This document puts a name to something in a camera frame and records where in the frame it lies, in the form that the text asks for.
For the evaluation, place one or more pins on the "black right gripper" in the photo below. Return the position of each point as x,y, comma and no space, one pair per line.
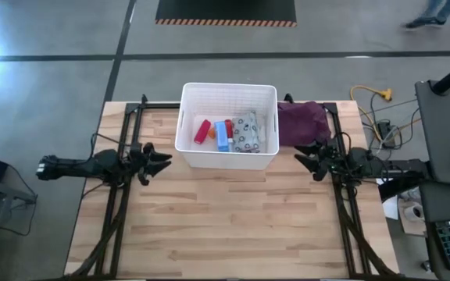
330,162

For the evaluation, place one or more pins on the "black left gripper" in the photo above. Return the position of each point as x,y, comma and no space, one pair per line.
140,164

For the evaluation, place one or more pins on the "red cylindrical tube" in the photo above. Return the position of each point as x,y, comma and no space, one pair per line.
202,131

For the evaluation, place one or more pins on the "orange pill bottle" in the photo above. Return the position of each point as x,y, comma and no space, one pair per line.
211,133

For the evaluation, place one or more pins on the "white pouch with blue print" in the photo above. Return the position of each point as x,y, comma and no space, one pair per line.
245,132

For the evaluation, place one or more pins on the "blue first aid kit box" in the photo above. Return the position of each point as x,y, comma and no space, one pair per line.
221,136

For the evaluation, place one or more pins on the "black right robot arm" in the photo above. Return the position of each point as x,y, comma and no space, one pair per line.
365,164

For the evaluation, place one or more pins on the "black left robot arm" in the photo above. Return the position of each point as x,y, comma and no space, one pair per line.
84,166

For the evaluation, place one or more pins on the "white perforated plastic basket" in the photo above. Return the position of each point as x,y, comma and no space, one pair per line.
229,97

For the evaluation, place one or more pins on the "maroon cloth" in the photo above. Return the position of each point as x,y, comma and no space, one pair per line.
303,123

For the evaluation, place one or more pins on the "black power strip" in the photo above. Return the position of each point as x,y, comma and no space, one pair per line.
386,130

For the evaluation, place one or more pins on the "white paper sheet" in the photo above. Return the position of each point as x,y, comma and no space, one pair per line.
391,207

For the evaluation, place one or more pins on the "white tape roll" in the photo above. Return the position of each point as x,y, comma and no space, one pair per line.
408,210

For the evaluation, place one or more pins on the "brown cardboard box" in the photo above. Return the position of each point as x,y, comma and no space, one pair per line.
404,228

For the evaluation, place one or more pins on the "grey desk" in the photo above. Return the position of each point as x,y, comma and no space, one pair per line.
447,129

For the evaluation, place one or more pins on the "grey metal side stand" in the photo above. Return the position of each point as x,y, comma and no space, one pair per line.
10,193

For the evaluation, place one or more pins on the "black mat with striped edge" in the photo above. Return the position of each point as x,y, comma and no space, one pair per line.
225,9

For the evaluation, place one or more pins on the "person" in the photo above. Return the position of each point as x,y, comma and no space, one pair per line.
438,8

